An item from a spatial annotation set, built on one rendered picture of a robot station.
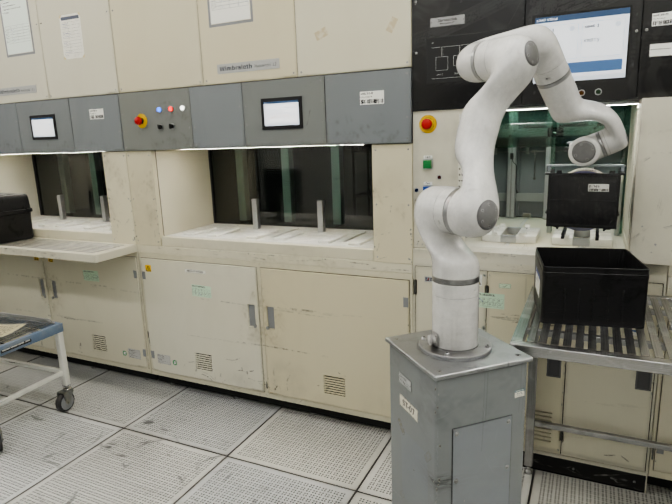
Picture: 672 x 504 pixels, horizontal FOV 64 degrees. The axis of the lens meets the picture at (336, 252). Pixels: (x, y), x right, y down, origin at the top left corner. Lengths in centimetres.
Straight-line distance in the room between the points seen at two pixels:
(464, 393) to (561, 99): 83
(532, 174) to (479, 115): 159
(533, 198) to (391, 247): 100
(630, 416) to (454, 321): 104
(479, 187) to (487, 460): 69
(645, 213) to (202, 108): 183
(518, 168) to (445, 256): 164
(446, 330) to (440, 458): 31
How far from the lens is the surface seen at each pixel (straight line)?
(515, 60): 138
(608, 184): 192
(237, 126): 248
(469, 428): 143
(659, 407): 227
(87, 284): 334
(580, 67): 204
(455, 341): 141
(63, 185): 406
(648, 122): 198
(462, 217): 129
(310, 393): 260
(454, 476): 148
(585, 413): 228
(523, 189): 296
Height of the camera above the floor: 132
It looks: 12 degrees down
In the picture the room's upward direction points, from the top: 2 degrees counter-clockwise
